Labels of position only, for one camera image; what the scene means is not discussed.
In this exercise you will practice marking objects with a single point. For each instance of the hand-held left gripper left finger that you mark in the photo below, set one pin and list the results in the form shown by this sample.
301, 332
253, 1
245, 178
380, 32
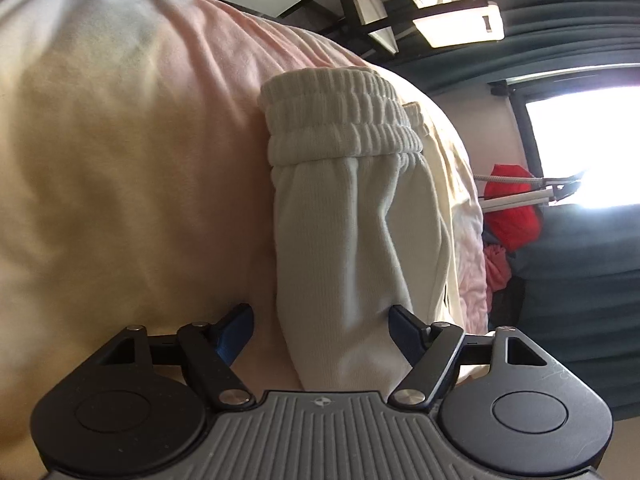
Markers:
235, 331

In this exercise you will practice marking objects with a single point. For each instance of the black frame shelf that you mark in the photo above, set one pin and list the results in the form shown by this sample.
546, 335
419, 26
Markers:
350, 15

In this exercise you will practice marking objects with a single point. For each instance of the white sweatshirt garment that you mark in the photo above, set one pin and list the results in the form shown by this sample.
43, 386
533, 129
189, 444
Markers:
340, 240

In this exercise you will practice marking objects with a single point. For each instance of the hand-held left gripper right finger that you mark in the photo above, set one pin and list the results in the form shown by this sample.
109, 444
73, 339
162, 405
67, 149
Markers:
403, 331

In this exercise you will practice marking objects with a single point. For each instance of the white lit box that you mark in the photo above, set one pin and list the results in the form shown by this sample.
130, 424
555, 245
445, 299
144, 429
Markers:
457, 24

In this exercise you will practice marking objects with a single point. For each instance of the red cloth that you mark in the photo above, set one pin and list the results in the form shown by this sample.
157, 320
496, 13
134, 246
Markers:
515, 220

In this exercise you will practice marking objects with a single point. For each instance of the pink cloth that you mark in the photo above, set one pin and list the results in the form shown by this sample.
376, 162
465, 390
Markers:
497, 266

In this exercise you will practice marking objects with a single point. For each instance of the pastel bed duvet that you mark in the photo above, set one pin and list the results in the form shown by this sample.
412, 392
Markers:
125, 160

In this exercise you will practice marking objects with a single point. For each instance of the bright window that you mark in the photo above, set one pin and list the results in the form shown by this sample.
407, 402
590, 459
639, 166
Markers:
580, 150

